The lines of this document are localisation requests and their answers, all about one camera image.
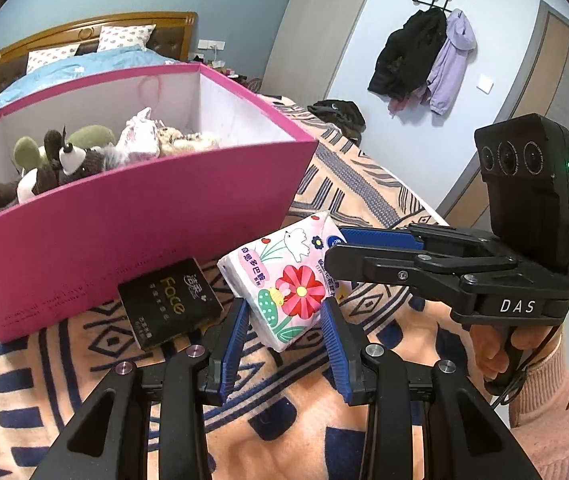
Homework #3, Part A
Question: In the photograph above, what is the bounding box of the pink garment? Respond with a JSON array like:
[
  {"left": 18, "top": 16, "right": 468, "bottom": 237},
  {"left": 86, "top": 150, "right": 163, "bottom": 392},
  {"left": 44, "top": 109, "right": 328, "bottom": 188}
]
[{"left": 387, "top": 85, "right": 430, "bottom": 116}]

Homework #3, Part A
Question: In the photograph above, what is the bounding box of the cream teddy bear plush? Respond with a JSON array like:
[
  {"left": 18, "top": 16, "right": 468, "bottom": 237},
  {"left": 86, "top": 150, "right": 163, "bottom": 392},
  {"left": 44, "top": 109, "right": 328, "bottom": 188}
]
[{"left": 157, "top": 125, "right": 220, "bottom": 156}]

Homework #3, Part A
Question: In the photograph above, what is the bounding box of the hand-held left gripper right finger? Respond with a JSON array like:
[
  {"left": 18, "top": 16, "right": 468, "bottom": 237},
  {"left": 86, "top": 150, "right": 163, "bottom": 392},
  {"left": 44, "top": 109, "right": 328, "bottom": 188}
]
[{"left": 319, "top": 296, "right": 540, "bottom": 480}]

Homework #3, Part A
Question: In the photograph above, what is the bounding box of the black cable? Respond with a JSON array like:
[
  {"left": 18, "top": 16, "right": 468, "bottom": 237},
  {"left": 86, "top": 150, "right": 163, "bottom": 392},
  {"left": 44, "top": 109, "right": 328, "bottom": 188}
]
[{"left": 485, "top": 325, "right": 565, "bottom": 406}]

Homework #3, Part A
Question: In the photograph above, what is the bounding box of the person's right hand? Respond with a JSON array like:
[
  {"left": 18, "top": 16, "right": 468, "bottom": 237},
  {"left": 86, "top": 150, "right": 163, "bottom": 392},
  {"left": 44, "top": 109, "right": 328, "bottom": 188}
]
[{"left": 469, "top": 320, "right": 563, "bottom": 386}]

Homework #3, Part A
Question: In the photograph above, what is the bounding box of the bedside clutter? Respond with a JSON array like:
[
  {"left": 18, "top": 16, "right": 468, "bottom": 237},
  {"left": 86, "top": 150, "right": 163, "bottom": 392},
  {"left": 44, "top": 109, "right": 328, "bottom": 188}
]
[{"left": 189, "top": 52, "right": 265, "bottom": 93}]

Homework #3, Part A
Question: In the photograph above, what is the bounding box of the person's right forearm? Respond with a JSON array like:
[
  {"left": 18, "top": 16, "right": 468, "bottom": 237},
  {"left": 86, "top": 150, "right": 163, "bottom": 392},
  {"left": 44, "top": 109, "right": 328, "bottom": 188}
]
[{"left": 507, "top": 340, "right": 569, "bottom": 480}]

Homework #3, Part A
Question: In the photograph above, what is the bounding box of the purple jacket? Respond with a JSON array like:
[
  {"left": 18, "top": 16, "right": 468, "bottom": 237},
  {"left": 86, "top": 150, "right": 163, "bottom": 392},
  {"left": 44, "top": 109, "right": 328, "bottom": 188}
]
[{"left": 425, "top": 8, "right": 477, "bottom": 116}]

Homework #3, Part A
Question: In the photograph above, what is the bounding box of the floral tissue pack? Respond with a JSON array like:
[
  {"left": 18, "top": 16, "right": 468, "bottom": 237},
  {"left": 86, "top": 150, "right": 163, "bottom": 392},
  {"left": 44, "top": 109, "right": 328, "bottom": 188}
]
[{"left": 217, "top": 210, "right": 353, "bottom": 353}]

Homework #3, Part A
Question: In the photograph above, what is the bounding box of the wooden bed headboard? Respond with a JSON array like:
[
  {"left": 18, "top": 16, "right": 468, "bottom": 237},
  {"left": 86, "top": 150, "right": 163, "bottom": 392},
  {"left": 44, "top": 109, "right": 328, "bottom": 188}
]
[{"left": 0, "top": 11, "right": 199, "bottom": 97}]

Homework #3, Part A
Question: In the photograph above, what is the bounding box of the beige wardrobe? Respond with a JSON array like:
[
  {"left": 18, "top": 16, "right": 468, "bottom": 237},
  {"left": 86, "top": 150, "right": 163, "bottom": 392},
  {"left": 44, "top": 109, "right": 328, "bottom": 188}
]
[{"left": 259, "top": 0, "right": 385, "bottom": 108}]

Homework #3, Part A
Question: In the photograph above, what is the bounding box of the black tissue pack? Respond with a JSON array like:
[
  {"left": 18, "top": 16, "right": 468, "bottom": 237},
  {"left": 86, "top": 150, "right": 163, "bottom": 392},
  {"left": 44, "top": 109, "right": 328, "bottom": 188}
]
[{"left": 117, "top": 257, "right": 225, "bottom": 352}]

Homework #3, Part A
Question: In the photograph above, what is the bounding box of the brown raccoon plush toy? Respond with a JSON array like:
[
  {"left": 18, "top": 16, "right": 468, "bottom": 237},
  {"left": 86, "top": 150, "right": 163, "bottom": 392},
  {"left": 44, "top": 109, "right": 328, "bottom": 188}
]
[{"left": 0, "top": 130, "right": 130, "bottom": 208}]

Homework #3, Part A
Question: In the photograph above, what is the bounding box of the black jacket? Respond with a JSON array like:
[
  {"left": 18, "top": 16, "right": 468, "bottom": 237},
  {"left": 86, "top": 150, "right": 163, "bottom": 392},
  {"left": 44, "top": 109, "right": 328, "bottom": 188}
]
[{"left": 367, "top": 7, "right": 448, "bottom": 102}]

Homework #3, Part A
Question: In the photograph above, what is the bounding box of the black bag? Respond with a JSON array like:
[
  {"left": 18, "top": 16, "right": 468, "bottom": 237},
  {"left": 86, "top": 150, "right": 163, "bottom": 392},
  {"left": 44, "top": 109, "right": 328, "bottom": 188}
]
[{"left": 307, "top": 100, "right": 367, "bottom": 146}]

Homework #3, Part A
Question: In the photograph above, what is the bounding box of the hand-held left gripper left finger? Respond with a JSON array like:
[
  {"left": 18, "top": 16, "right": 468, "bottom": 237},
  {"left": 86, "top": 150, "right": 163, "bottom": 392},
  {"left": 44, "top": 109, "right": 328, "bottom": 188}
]
[{"left": 32, "top": 297, "right": 252, "bottom": 480}]

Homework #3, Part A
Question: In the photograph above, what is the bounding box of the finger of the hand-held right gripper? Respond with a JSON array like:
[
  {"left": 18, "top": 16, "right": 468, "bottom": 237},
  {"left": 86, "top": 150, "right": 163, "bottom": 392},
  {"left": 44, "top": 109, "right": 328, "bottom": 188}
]
[
  {"left": 325, "top": 242, "right": 515, "bottom": 307},
  {"left": 339, "top": 225, "right": 503, "bottom": 261}
]

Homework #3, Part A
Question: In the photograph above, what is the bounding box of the light blue bedsheet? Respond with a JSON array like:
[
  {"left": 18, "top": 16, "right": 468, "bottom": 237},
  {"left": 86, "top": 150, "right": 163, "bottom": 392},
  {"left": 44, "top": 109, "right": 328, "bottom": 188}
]
[{"left": 0, "top": 49, "right": 185, "bottom": 126}]

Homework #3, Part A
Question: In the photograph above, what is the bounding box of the pink plush toy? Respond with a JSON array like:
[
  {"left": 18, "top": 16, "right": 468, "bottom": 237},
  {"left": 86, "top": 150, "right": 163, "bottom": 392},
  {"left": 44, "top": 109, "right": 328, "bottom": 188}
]
[{"left": 114, "top": 107, "right": 162, "bottom": 161}]

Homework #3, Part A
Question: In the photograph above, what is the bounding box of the green plush toy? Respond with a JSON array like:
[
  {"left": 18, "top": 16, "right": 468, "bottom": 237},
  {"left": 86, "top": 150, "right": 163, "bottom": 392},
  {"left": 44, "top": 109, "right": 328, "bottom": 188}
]
[{"left": 13, "top": 125, "right": 115, "bottom": 171}]

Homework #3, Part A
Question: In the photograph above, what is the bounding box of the pink cardboard box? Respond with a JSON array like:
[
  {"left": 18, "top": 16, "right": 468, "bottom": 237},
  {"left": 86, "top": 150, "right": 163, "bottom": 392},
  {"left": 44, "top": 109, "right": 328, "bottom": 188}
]
[{"left": 0, "top": 62, "right": 320, "bottom": 343}]

